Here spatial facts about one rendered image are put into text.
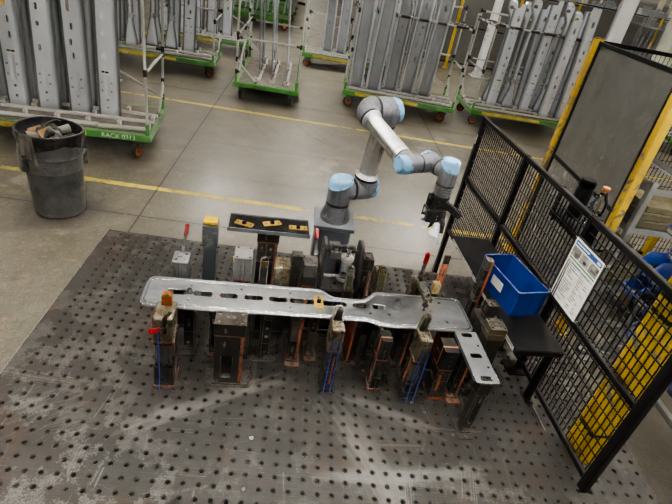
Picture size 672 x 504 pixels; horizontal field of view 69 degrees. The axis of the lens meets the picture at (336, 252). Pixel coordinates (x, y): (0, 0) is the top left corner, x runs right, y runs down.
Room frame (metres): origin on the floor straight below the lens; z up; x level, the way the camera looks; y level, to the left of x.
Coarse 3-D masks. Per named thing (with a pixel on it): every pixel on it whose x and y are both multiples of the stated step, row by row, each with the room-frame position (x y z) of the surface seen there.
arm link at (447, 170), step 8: (448, 160) 1.85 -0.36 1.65; (456, 160) 1.87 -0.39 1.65; (440, 168) 1.86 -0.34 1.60; (448, 168) 1.84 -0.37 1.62; (456, 168) 1.84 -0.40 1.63; (440, 176) 1.85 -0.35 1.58; (448, 176) 1.83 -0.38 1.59; (456, 176) 1.85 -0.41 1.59; (440, 184) 1.84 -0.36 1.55; (448, 184) 1.83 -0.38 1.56
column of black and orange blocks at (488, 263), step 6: (486, 258) 1.95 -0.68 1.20; (492, 258) 1.96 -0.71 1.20; (486, 264) 1.93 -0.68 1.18; (492, 264) 1.93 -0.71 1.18; (480, 270) 1.96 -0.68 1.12; (486, 270) 1.93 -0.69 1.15; (480, 276) 1.94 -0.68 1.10; (486, 276) 1.93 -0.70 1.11; (480, 282) 1.93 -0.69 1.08; (486, 282) 1.93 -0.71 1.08; (474, 288) 1.96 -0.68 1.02; (480, 288) 1.93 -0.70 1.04; (474, 294) 1.94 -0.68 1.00; (480, 294) 1.93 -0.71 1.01; (468, 300) 1.96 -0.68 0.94; (474, 300) 1.94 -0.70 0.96; (468, 306) 1.94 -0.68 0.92; (474, 306) 1.93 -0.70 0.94; (468, 312) 1.93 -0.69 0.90; (468, 318) 1.94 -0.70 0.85; (456, 342) 1.93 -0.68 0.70
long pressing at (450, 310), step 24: (144, 288) 1.52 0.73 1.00; (168, 288) 1.54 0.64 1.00; (192, 288) 1.57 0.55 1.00; (216, 288) 1.60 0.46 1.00; (240, 288) 1.63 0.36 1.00; (264, 288) 1.67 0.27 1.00; (288, 288) 1.70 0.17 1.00; (312, 288) 1.73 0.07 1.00; (264, 312) 1.52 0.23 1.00; (288, 312) 1.54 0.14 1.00; (312, 312) 1.57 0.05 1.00; (360, 312) 1.63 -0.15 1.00; (384, 312) 1.67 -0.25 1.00; (408, 312) 1.70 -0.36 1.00; (432, 312) 1.73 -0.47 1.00; (456, 312) 1.77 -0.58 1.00
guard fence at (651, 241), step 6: (606, 42) 4.40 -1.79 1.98; (612, 42) 4.41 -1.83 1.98; (624, 48) 4.42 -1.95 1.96; (630, 48) 4.43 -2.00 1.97; (636, 48) 4.43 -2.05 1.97; (642, 48) 4.44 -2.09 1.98; (642, 54) 4.46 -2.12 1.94; (654, 54) 4.45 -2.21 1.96; (660, 54) 4.46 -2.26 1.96; (666, 54) 4.47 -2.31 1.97; (654, 60) 4.47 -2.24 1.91; (660, 156) 4.53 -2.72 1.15; (654, 174) 4.54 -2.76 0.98; (660, 186) 4.55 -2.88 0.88; (648, 240) 4.58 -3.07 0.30; (654, 240) 4.55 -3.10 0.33; (642, 246) 4.57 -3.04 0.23; (648, 246) 4.54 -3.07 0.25; (642, 252) 4.56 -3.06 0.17; (648, 252) 4.55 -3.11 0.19
